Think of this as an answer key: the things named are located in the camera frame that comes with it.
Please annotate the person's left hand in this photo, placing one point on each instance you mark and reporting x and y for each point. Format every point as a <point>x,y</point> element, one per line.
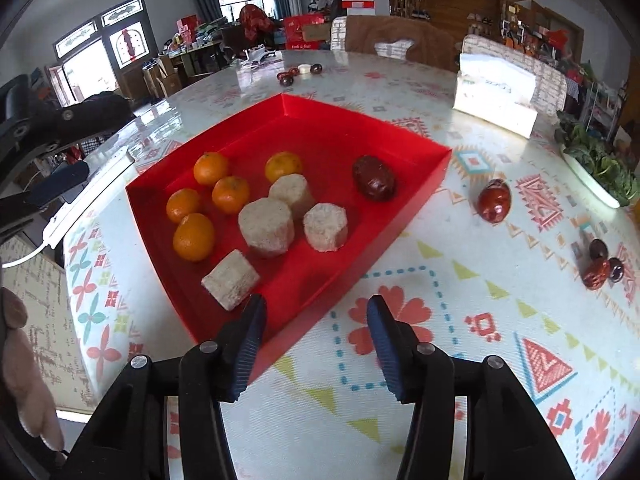
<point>30,375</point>

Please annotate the peeled sugarcane piece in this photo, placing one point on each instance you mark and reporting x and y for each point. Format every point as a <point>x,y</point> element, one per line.
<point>266,227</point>
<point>325,226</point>
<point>230,280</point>

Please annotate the white tissue box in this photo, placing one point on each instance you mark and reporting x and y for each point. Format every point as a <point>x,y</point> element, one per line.
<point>495,95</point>

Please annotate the beige cake chunk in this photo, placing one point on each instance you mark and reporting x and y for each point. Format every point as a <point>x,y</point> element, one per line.
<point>292,194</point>

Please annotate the chair with patterned cover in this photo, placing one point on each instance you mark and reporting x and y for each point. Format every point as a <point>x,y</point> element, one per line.
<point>40,285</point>
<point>545,77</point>

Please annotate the orange mandarin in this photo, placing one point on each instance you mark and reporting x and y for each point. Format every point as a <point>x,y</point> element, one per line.
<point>231,194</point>
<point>211,168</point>
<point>283,166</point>
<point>194,237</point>
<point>183,205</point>

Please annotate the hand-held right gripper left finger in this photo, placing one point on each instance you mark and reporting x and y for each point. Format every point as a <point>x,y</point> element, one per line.
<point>247,345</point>

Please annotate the leafy green vegetables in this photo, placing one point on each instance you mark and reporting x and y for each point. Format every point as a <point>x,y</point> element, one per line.
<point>595,155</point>

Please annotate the pale green plate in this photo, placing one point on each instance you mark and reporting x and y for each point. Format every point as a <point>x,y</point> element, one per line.
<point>595,187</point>

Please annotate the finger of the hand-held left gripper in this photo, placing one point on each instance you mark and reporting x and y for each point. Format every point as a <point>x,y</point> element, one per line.
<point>90,112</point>
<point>62,186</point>

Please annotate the red cardboard tray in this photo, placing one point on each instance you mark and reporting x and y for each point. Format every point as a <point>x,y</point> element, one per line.
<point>320,135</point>

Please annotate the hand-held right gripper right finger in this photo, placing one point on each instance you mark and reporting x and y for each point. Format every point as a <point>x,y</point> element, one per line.
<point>387,350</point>

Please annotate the chair with brown coat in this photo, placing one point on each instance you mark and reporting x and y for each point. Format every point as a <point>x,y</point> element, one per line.
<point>395,35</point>

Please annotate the red gift box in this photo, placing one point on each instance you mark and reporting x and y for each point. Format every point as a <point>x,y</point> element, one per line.
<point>300,30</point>

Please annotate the white power strip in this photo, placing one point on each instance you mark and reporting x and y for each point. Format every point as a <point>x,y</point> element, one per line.
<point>90,192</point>

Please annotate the small white round object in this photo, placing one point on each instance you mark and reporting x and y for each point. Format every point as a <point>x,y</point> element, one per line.
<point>303,69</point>

